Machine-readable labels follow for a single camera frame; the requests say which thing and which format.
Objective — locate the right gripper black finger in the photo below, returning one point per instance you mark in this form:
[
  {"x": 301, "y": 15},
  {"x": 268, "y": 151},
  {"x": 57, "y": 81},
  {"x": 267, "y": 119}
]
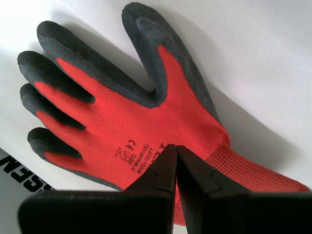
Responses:
[
  {"x": 156, "y": 195},
  {"x": 209, "y": 195}
]

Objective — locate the red and black work glove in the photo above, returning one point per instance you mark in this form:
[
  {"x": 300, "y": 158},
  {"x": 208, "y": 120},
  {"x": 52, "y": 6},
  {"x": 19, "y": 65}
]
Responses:
[{"x": 146, "y": 122}]

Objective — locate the white panel with black lettering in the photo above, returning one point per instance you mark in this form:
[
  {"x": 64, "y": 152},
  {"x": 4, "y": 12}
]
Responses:
[{"x": 9, "y": 187}]

